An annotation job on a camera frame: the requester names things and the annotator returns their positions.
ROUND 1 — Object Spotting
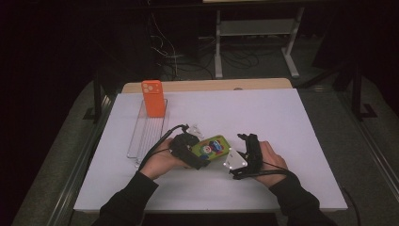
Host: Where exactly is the right hand-held gripper black cable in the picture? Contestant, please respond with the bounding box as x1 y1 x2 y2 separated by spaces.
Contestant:
233 160 299 182

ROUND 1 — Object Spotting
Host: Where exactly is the person's right hand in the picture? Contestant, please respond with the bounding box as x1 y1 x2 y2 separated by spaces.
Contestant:
255 140 291 189

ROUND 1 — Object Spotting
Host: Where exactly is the black floor cable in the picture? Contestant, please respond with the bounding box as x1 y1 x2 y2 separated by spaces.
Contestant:
340 186 362 226

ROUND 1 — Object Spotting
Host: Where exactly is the orange phone case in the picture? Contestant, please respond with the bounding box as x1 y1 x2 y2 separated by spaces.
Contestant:
140 79 167 119

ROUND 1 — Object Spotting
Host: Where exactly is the bundle of floor cables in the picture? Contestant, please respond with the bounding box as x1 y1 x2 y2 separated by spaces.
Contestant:
146 12 262 81

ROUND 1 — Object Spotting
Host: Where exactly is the metal rail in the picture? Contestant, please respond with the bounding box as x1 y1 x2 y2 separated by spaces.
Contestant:
337 90 399 202
46 93 116 226

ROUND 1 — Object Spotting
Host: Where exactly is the white-framed desk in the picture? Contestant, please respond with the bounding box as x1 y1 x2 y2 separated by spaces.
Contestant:
201 0 307 79

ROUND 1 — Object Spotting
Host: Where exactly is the hand-held gripper black cable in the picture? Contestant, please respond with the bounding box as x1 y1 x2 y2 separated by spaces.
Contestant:
137 124 190 172
233 160 299 182

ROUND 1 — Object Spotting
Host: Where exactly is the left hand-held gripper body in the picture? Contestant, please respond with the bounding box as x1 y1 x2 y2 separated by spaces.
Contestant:
171 124 205 169

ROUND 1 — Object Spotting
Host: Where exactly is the green cartoon phone case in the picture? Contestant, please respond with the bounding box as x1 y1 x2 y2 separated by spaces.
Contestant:
191 135 231 162

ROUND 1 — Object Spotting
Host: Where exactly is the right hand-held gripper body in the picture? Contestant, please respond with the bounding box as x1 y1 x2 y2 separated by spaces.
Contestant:
223 139 263 181

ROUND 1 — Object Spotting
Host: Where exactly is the person's left hand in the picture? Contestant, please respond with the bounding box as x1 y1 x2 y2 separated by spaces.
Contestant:
139 139 192 181

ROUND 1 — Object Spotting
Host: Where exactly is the clear plastic tray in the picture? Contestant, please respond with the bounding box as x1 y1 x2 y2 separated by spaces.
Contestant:
126 98 170 169

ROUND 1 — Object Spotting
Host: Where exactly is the left hand-held gripper black cable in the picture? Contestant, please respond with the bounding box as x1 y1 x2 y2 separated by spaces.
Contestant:
137 124 190 172

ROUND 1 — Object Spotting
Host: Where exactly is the black metal stand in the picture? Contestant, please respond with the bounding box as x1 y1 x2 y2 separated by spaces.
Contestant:
82 72 105 122
350 62 379 122

